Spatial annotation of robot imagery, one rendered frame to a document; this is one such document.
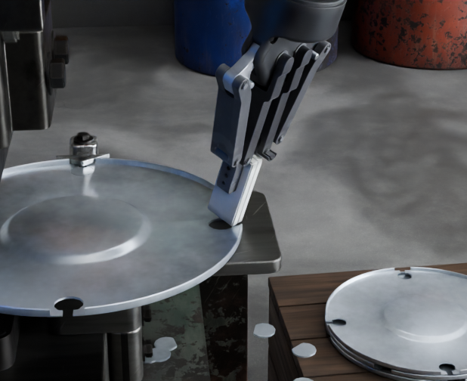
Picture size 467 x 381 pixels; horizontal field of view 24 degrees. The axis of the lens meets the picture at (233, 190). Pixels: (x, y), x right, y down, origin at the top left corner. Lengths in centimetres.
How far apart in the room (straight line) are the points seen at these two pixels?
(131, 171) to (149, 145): 211
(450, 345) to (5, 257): 82
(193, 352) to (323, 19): 36
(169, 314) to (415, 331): 58
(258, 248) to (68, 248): 16
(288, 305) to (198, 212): 72
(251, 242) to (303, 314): 73
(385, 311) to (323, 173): 139
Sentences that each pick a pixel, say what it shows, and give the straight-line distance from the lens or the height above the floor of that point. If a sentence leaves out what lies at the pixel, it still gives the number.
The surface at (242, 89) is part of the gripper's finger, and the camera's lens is 84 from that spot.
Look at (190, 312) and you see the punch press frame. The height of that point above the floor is 64.
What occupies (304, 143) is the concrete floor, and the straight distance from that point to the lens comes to 320.
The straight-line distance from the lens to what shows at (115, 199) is 101.
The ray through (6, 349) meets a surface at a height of 72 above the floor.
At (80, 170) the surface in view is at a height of 78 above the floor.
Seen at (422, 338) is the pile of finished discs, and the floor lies 37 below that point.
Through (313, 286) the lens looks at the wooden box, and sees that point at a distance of 175.
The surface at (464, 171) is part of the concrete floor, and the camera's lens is 307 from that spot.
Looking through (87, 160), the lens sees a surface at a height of 79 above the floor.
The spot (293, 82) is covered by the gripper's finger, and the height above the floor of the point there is 92.
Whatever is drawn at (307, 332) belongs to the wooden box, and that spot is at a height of 35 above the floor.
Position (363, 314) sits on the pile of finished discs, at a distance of 164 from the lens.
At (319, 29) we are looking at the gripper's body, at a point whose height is 98.
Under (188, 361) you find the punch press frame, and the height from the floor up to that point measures 65.
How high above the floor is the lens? 122
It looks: 25 degrees down
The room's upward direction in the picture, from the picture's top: straight up
